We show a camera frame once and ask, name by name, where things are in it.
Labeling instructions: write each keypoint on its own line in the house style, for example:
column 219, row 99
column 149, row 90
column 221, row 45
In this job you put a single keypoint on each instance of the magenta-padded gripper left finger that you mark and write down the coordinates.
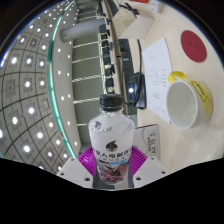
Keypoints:
column 73, row 170

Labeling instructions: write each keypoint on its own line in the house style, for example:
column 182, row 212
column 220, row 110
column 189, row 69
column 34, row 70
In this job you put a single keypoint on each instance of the clear white-labelled drink bottle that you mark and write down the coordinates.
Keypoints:
column 110, row 133

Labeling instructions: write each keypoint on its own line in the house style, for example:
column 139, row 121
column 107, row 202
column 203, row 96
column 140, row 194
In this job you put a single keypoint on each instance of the flat round red coaster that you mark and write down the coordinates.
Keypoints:
column 194, row 46

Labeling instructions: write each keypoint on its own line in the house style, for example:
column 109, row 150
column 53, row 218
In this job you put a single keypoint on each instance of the row of black office chairs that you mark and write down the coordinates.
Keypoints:
column 107, row 53

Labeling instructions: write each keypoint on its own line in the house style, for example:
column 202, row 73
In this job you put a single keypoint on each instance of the white printed paper sheet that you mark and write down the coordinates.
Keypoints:
column 156, row 76

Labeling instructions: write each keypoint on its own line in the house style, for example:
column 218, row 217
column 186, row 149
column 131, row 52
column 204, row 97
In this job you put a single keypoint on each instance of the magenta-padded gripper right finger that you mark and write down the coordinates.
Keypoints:
column 150, row 170

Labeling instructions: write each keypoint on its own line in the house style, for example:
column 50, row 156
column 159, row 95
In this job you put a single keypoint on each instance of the long curved conference desk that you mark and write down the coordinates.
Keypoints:
column 116, row 40

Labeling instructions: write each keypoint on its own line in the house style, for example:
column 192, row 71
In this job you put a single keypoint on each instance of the white copy paper carton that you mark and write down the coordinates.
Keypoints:
column 150, row 140

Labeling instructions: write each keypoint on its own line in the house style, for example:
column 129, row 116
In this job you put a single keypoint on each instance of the group of ceiling lights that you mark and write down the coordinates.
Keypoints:
column 31, row 110

